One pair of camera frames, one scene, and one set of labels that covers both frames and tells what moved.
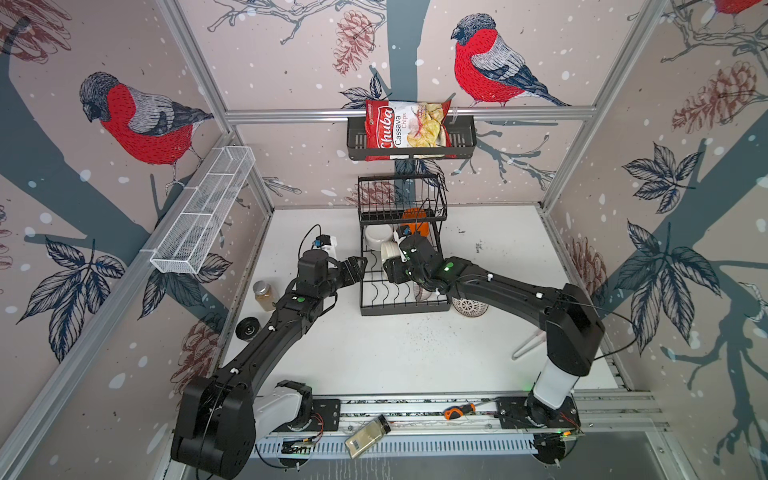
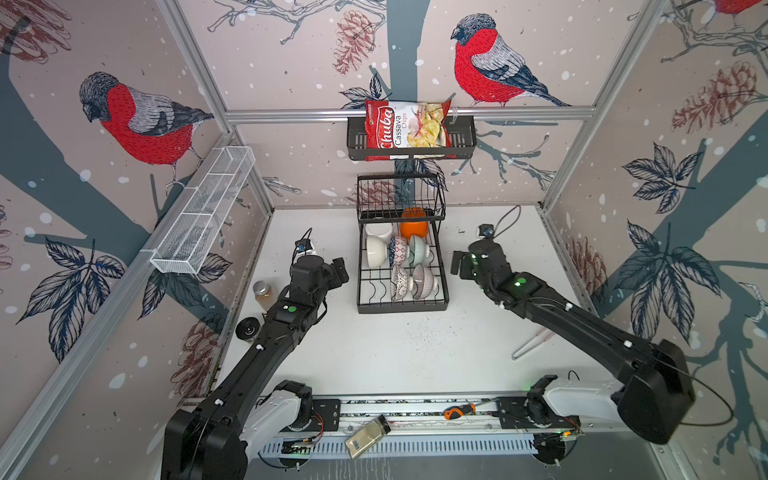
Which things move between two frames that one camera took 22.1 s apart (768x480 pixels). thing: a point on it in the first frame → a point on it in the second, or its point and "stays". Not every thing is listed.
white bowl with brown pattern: (468, 307) → (400, 283)
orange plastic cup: (421, 228) stays
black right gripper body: (401, 273) → (465, 270)
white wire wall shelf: (200, 211) stays
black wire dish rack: (392, 207) stays
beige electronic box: (367, 436) stays
